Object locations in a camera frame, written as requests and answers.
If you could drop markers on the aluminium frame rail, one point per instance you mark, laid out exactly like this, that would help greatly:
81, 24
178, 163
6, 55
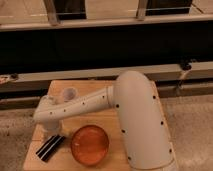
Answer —
166, 72

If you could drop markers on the orange bowl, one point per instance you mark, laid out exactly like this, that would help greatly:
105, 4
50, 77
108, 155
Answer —
89, 145

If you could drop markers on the small ceramic cup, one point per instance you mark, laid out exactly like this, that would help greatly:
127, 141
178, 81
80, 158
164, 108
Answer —
69, 94

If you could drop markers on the black clamp on rail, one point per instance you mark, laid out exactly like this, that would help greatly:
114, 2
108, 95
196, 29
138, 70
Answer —
187, 64

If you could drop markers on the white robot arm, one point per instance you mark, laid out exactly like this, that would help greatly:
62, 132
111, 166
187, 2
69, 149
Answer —
145, 133

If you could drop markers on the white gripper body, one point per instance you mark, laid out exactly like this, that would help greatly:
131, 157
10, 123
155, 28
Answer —
52, 128

